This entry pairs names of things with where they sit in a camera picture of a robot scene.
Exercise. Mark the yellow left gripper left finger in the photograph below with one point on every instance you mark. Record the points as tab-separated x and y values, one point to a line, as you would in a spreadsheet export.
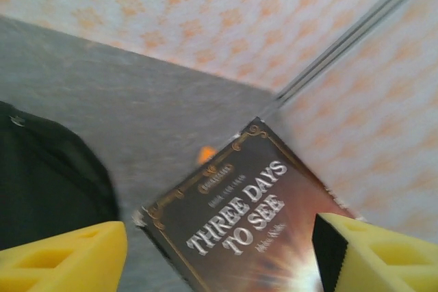
61	264

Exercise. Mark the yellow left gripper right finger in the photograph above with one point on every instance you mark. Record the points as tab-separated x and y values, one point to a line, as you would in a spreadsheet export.
383	268

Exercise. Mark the black fabric backpack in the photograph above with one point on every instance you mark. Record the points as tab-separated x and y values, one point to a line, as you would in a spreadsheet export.
51	175

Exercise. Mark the dark Three Days book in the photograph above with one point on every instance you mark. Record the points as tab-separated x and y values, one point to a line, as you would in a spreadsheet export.
239	203

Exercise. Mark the orange book with photo cover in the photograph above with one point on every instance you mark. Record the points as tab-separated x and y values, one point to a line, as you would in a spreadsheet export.
205	153

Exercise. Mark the aluminium frame post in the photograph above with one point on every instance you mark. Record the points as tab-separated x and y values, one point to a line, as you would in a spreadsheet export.
342	44

